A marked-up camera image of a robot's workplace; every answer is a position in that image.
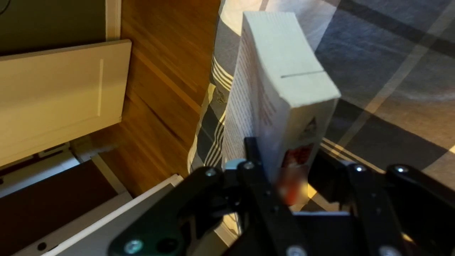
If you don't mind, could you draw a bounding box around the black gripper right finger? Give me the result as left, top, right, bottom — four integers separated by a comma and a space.
312, 154, 455, 256

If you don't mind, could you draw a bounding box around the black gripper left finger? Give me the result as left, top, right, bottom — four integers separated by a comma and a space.
108, 136, 310, 256

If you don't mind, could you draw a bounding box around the grey paperback book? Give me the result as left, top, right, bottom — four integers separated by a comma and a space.
221, 10, 343, 208

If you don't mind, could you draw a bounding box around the blue white plaid pillow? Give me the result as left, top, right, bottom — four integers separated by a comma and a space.
186, 0, 455, 200

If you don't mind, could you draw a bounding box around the cream flat panel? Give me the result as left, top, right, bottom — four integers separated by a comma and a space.
0, 38, 134, 169

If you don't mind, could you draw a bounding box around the white baseboard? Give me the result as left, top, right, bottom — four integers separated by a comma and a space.
104, 0, 122, 41

